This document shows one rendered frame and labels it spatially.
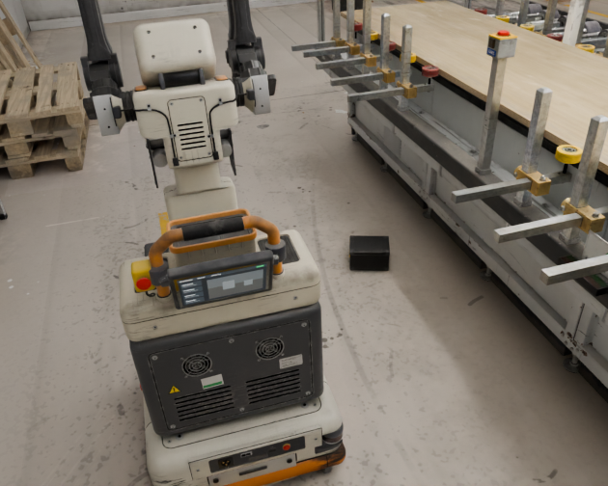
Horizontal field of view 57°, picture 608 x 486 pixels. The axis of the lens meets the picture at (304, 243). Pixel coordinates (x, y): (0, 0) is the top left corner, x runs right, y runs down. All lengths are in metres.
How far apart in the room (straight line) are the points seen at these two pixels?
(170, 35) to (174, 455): 1.21
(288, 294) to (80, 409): 1.18
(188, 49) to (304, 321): 0.81
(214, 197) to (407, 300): 1.26
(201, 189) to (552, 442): 1.50
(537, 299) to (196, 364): 1.51
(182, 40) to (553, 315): 1.76
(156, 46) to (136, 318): 0.72
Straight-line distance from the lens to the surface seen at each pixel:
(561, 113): 2.41
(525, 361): 2.53
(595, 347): 2.41
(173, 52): 1.64
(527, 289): 2.62
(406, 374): 2.37
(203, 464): 1.83
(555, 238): 1.97
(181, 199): 1.78
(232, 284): 1.43
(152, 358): 1.61
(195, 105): 1.62
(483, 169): 2.29
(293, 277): 1.52
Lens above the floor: 1.72
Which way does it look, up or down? 34 degrees down
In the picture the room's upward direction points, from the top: 3 degrees counter-clockwise
